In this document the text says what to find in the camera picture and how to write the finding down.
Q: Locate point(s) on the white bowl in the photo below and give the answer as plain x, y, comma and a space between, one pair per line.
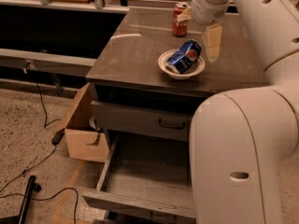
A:
197, 67

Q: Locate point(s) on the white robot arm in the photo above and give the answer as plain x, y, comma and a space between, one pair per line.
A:
238, 138

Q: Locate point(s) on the black power adapter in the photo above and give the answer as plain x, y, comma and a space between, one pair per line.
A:
57, 137

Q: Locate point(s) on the grey metal rail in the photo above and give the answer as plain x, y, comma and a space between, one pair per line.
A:
46, 62

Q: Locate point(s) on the black stand base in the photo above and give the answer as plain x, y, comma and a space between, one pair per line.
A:
32, 187

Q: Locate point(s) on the grey drawer cabinet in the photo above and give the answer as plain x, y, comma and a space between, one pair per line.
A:
127, 70

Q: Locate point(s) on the blue pepsi can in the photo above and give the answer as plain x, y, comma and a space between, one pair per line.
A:
184, 57

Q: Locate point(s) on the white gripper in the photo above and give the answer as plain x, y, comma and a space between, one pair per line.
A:
207, 12

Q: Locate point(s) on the cardboard box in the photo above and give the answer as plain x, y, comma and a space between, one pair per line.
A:
84, 141

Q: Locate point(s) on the open middle drawer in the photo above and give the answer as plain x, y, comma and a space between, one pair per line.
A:
146, 177

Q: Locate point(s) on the red coca-cola can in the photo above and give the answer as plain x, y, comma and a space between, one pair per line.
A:
179, 27

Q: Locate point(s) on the closed top drawer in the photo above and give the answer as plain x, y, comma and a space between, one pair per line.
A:
150, 122

